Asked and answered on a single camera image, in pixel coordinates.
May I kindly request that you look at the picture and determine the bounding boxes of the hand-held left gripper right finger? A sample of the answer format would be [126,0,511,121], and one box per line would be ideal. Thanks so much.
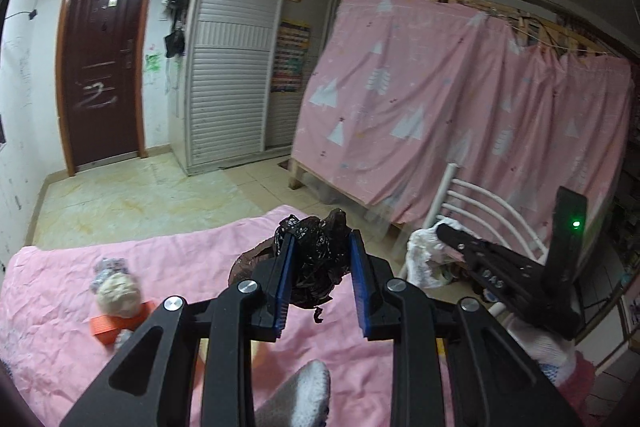
[349,229,585,427]

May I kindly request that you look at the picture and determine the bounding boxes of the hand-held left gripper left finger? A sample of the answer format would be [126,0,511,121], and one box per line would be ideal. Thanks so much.
[60,232,297,427]

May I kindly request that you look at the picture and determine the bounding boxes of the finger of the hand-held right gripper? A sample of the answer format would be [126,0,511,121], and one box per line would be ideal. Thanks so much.
[436,223,493,258]
[462,254,501,298]

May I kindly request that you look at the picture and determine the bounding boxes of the black plastic bag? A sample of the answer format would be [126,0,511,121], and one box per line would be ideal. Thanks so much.
[229,208,351,323]

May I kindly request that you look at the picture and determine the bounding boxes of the person's right hand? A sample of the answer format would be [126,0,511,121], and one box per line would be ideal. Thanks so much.
[500,311,577,384]

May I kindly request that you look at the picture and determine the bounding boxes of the person's left hand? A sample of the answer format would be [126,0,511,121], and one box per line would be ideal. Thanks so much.
[252,359,331,427]

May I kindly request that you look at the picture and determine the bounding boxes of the white metal chair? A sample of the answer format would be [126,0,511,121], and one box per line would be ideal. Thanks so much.
[422,163,551,313]

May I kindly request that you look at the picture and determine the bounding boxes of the pink tablecloth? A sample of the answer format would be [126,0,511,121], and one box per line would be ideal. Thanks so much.
[0,204,501,427]

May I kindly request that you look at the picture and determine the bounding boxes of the pink tree print curtain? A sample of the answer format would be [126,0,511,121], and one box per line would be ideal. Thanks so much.
[292,0,636,253]

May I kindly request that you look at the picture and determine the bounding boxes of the beige crumpled cloth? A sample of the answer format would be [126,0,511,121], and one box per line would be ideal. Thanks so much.
[95,273,142,317]

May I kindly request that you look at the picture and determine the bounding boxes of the dotted grey white bag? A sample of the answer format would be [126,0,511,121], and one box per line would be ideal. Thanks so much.
[90,257,132,290]

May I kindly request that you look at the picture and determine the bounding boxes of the orange box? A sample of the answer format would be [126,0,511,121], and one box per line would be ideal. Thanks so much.
[90,301,156,347]

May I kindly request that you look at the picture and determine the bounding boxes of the white slatted wardrobe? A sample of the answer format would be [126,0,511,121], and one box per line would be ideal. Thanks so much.
[182,0,393,175]

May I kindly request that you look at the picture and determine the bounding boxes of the black handbag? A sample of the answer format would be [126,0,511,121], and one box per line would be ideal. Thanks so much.
[164,28,186,58]

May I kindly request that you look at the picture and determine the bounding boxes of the dark brown door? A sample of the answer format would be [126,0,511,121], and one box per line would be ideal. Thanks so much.
[56,0,163,175]

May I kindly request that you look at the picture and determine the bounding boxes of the colourful wall poster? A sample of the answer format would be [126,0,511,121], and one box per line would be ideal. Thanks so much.
[271,21,311,94]

